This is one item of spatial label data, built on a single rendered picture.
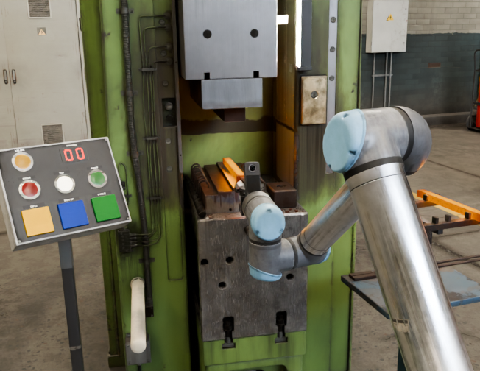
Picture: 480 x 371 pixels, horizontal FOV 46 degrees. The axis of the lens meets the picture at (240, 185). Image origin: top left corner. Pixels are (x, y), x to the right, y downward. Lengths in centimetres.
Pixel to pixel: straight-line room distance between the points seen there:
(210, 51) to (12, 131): 544
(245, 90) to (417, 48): 774
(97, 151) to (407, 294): 108
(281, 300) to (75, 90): 540
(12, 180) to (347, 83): 118
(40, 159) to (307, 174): 94
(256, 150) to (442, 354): 152
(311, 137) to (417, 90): 753
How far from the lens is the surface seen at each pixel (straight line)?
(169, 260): 212
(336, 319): 237
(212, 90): 184
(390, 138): 110
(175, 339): 226
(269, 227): 149
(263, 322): 205
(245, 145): 238
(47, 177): 172
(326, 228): 147
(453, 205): 195
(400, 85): 937
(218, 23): 183
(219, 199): 191
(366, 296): 188
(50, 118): 710
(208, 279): 194
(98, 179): 175
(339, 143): 109
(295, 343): 212
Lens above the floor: 150
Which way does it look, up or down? 15 degrees down
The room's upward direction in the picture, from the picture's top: 1 degrees counter-clockwise
